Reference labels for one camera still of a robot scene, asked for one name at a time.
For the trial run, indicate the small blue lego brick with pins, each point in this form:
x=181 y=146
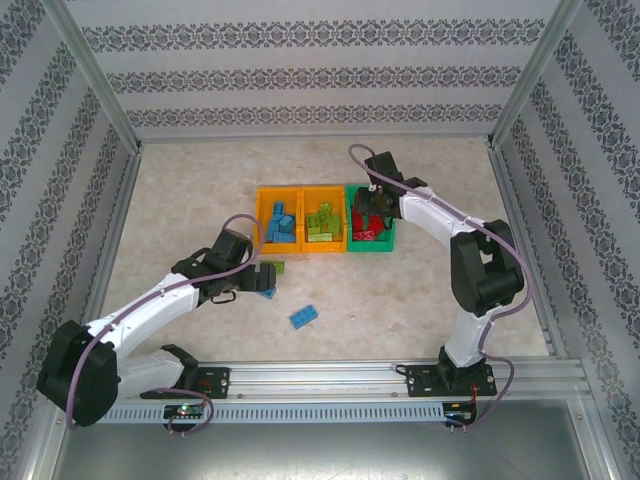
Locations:
x=272 y=227

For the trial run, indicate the green plastic bin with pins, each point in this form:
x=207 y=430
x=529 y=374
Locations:
x=372 y=246

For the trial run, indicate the yellow plastic bin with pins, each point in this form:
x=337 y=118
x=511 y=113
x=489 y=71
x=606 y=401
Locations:
x=265 y=197
x=310 y=197

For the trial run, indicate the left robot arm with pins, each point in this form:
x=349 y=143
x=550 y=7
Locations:
x=150 y=300

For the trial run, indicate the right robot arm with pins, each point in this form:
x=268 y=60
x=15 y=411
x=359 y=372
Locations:
x=430 y=212

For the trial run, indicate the green stacked lego piece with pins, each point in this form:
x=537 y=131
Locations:
x=279 y=267

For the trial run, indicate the aluminium back profile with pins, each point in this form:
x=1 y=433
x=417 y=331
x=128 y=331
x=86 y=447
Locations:
x=315 y=136

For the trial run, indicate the aluminium side profile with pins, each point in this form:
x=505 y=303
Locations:
x=120 y=210
x=507 y=195

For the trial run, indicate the small circuit board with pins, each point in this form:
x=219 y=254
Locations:
x=182 y=411
x=457 y=407

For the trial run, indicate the grey metal sheet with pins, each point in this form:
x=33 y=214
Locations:
x=320 y=450

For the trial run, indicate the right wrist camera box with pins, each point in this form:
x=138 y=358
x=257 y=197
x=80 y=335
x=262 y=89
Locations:
x=382 y=167

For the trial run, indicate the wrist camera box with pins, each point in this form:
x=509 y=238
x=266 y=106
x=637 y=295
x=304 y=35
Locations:
x=230 y=245
x=382 y=167

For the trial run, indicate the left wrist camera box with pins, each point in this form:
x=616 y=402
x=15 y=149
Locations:
x=230 y=245

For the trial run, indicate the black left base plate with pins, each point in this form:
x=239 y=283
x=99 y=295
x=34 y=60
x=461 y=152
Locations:
x=215 y=382

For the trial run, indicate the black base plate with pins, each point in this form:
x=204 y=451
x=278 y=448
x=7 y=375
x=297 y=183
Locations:
x=215 y=382
x=425 y=382

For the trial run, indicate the aluminium mounting rail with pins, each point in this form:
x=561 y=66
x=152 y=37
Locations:
x=310 y=380

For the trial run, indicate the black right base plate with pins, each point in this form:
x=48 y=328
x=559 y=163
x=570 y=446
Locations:
x=425 y=382

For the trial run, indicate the aluminium frame post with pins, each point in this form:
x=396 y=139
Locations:
x=537 y=75
x=90 y=70

